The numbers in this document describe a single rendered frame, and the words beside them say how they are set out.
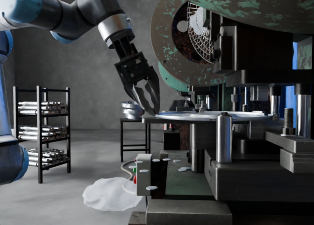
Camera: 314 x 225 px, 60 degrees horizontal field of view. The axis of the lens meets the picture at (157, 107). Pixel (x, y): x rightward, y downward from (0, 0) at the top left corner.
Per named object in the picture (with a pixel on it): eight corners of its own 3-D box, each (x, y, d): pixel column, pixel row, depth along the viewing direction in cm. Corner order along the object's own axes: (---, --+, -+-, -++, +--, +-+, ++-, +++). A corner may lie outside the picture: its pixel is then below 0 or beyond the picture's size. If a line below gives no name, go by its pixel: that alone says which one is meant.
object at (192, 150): (141, 173, 64) (141, 116, 64) (146, 159, 78) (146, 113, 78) (248, 174, 63) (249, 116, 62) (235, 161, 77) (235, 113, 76)
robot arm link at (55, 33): (32, 12, 67) (61, -13, 62) (66, 23, 77) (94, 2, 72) (40, 40, 66) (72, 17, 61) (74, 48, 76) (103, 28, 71)
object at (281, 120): (249, 138, 62) (250, 118, 62) (235, 130, 77) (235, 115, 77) (290, 139, 62) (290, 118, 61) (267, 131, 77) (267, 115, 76)
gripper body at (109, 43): (123, 88, 62) (100, 40, 61) (128, 89, 70) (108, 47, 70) (154, 73, 61) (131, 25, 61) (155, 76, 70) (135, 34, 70)
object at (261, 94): (254, 100, 67) (254, 85, 67) (248, 100, 72) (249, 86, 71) (267, 100, 67) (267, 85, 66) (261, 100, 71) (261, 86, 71)
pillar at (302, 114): (299, 140, 60) (300, 76, 59) (294, 138, 62) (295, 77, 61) (309, 140, 60) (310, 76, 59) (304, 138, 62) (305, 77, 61)
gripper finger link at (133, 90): (144, 123, 64) (127, 87, 63) (146, 120, 70) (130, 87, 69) (156, 117, 64) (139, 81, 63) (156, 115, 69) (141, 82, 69)
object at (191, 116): (297, 121, 56) (298, 117, 56) (157, 121, 55) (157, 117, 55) (246, 113, 85) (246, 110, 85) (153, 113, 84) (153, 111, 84)
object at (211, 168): (215, 201, 48) (215, 167, 48) (195, 151, 93) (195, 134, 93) (394, 205, 46) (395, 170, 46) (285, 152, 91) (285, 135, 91)
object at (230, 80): (241, 94, 59) (241, 69, 59) (224, 95, 79) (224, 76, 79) (317, 94, 58) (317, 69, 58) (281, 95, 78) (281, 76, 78)
